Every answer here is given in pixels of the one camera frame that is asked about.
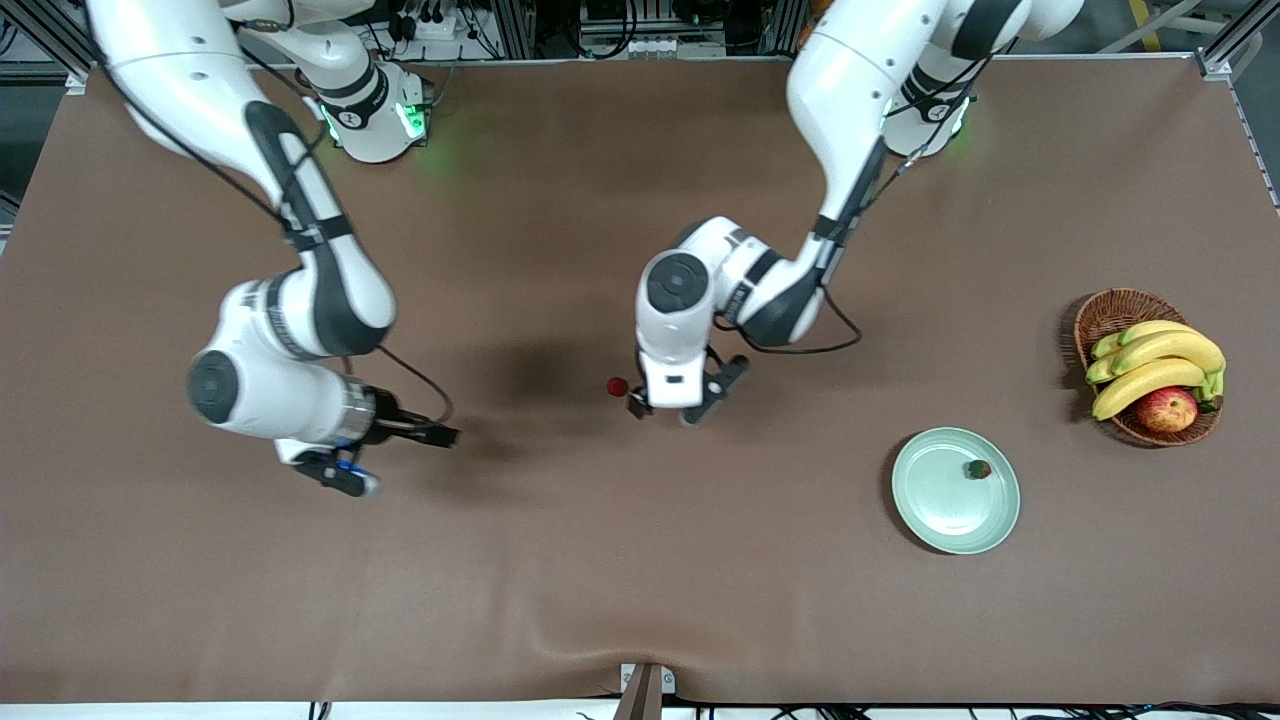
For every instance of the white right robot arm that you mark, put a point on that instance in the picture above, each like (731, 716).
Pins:
(180, 60)

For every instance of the red yellow apple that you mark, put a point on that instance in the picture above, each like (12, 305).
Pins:
(1167, 410)

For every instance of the aluminium frame profile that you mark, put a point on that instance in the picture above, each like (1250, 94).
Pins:
(1212, 65)
(72, 82)

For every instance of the red strawberry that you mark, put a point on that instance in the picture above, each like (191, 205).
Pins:
(978, 469)
(617, 386)

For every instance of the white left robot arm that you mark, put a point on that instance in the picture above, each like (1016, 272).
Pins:
(850, 70)

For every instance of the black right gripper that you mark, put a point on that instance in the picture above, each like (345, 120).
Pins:
(386, 421)

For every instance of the brown wicker basket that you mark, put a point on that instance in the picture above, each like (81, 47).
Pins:
(1115, 310)

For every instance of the white terminal block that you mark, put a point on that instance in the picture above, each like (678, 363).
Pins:
(655, 46)

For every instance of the brown table cloth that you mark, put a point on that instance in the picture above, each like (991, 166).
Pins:
(600, 540)

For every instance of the white power strip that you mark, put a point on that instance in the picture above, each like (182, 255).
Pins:
(440, 25)

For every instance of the mint green round plate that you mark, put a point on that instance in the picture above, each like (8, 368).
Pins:
(945, 500)

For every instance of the metal clamp bracket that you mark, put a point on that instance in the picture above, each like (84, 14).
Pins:
(645, 690)

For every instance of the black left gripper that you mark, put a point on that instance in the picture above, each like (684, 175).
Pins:
(636, 403)

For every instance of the yellow banana bunch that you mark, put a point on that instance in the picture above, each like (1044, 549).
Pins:
(1150, 380)

